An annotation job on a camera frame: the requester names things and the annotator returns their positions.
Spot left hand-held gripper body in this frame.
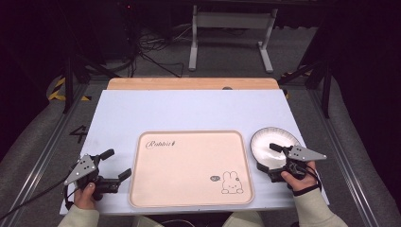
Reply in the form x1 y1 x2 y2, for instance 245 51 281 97
63 154 122 201

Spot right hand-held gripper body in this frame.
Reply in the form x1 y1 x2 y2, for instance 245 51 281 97
268 144 327 184

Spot white round plate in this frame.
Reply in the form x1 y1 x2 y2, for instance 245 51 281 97
250 126 303 171

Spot person's left hand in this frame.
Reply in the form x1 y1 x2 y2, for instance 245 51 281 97
73 182 97 211

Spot person's right hand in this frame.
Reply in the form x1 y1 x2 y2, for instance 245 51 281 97
280 162 320 197

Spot person's right leg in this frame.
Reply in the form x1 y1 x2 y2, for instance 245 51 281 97
221 210 267 227

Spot pink tray with rabbit print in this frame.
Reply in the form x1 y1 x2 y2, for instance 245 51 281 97
128 130 255 209

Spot black tripod stand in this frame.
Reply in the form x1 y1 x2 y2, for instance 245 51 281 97
277 59 333 120
61 51 121 114

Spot yellow black floor tape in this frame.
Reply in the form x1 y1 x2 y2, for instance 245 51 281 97
46 77 93 102

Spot wooden table board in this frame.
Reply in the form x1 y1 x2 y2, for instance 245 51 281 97
106 77 281 91

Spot white metal stand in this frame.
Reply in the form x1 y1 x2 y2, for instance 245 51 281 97
187 4 279 75

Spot aluminium floor rail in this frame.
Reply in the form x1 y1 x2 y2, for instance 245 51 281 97
306 89 380 227
0 84 90 227

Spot black wrist strap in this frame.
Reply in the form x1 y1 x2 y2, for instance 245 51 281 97
291 164 323 198

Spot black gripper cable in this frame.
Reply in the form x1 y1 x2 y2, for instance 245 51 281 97
0 179 78 221

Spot black floor cables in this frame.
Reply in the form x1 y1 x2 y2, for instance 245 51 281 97
134 26 185 79

